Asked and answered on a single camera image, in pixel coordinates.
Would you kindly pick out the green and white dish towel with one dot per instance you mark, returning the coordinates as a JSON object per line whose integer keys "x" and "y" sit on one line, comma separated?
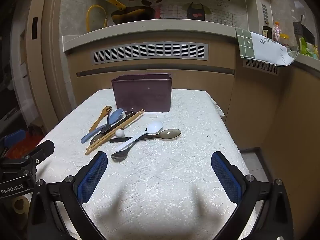
{"x": 265, "y": 48}

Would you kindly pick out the black chopstick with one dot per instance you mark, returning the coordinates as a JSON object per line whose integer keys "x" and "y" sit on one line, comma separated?
{"x": 130, "y": 115}

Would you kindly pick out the small white round utensil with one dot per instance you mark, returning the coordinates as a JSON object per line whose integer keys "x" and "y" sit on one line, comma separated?
{"x": 119, "y": 133}

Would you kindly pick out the wooden chopstick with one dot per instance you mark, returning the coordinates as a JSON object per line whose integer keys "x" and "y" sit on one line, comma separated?
{"x": 100, "y": 144}
{"x": 100, "y": 140}

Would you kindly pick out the long grey vent grille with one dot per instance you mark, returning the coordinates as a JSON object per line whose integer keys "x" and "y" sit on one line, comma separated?
{"x": 150, "y": 53}

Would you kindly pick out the tape roll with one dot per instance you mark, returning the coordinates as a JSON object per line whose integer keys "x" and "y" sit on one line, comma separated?
{"x": 15, "y": 205}

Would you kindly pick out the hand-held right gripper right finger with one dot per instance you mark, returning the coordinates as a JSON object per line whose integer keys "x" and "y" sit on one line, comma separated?
{"x": 226, "y": 177}

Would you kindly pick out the red plastic bag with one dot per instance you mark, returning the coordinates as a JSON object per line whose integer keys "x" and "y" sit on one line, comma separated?
{"x": 18, "y": 151}

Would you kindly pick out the clear glass bowl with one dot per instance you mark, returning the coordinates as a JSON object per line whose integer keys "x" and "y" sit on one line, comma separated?
{"x": 293, "y": 50}

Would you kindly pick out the dark sauce bottle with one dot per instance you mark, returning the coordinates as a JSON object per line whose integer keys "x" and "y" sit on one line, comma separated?
{"x": 266, "y": 32}

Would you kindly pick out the blue plastic spoon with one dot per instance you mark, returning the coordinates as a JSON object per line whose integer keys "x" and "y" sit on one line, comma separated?
{"x": 116, "y": 117}

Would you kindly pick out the cartoon wall poster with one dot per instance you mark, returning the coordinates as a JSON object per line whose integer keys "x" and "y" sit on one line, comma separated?
{"x": 225, "y": 12}

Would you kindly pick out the plain metal spoon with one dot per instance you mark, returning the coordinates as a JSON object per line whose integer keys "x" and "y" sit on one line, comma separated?
{"x": 120, "y": 156}

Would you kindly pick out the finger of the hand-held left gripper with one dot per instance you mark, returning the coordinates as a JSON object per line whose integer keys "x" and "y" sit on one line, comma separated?
{"x": 45, "y": 148}
{"x": 13, "y": 137}

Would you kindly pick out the purple plastic utensil holder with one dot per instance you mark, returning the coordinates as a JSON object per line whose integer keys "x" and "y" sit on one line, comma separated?
{"x": 142, "y": 95}

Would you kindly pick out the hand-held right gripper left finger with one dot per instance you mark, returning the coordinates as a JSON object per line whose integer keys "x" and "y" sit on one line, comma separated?
{"x": 92, "y": 177}

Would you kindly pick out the jar with yellow lid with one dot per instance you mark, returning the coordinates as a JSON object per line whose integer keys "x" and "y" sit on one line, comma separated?
{"x": 285, "y": 40}

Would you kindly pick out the beige kitchen counter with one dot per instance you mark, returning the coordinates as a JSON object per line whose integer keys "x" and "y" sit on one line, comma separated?
{"x": 155, "y": 28}

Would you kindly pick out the white lace tablecloth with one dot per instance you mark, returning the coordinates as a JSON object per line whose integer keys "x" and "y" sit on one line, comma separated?
{"x": 160, "y": 175}

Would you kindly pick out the white plastic spoon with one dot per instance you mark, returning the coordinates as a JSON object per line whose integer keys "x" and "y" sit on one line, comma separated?
{"x": 155, "y": 127}

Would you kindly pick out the wooden spoon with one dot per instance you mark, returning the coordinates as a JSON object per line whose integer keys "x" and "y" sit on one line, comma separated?
{"x": 98, "y": 120}

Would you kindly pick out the pink plastic bottle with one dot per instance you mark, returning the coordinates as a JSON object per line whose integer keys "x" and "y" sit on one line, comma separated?
{"x": 277, "y": 31}

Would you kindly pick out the short grey vent grille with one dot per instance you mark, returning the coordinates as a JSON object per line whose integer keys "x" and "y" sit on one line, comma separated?
{"x": 261, "y": 66}

